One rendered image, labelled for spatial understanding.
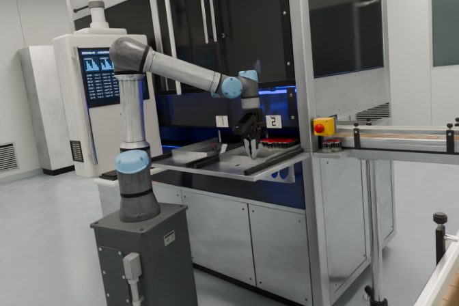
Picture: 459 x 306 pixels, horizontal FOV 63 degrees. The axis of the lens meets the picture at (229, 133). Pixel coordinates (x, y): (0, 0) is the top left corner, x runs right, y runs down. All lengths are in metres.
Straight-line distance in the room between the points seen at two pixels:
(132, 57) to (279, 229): 1.12
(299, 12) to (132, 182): 0.97
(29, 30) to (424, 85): 6.17
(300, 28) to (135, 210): 0.99
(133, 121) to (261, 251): 1.03
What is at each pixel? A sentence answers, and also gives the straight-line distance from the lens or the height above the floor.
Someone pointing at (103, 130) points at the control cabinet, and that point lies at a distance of 2.13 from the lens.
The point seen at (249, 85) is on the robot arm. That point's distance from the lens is 1.49.
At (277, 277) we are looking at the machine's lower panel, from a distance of 2.10.
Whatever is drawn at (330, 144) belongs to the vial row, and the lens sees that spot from 1.69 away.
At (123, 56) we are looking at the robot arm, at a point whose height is 1.36.
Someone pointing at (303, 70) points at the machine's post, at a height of 1.24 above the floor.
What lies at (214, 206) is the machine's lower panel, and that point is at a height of 0.52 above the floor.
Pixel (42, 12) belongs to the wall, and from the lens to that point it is 7.09.
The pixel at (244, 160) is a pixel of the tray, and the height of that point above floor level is 0.90.
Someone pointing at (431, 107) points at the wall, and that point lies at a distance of 6.27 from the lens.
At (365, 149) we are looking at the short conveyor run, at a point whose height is 0.88.
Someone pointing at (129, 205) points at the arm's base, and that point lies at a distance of 1.38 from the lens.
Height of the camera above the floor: 1.26
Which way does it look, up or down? 9 degrees down
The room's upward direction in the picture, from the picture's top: 6 degrees counter-clockwise
